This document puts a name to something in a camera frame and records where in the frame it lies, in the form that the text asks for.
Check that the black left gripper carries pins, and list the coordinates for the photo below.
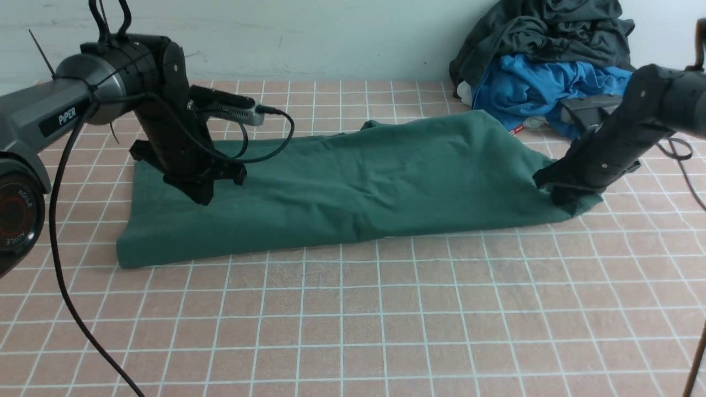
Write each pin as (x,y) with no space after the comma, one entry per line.
(179,146)

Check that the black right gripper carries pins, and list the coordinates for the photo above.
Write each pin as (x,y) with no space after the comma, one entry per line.
(593,162)

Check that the green long sleeve shirt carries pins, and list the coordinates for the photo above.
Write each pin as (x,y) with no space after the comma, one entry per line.
(444,174)

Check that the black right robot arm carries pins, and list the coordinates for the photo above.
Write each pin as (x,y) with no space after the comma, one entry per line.
(659,102)

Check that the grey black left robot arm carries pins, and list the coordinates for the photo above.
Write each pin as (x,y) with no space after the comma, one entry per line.
(142,74)

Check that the blue crumpled garment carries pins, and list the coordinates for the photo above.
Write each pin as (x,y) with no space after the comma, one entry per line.
(515,89)

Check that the dark grey crumpled garment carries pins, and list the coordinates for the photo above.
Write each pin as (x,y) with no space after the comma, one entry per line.
(546,32)

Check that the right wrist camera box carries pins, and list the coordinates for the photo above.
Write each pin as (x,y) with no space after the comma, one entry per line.
(588,112)

